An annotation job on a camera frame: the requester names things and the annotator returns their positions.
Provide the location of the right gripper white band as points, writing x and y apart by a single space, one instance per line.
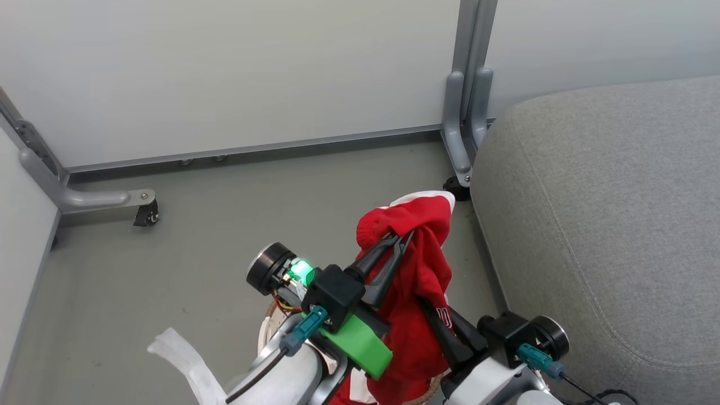
506 337

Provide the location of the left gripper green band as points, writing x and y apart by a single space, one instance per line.
360 343

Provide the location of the red basketball jersey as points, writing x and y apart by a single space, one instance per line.
419 281

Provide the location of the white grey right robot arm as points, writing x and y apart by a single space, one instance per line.
489 388

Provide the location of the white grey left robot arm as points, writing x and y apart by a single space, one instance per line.
292 371

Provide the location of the cream perforated laundry basket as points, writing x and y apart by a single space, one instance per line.
264 337

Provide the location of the black caster wheel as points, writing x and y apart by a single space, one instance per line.
457 188
147 215

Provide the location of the grey fabric sofa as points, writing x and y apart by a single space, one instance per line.
607 225

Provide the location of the white fabric strip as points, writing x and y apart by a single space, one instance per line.
185 360

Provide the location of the grey partition foot with bolts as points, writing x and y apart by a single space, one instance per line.
90 198

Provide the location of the grey partition bottom rail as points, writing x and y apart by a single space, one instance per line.
253 149

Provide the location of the grey partition post foot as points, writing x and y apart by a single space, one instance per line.
467 84

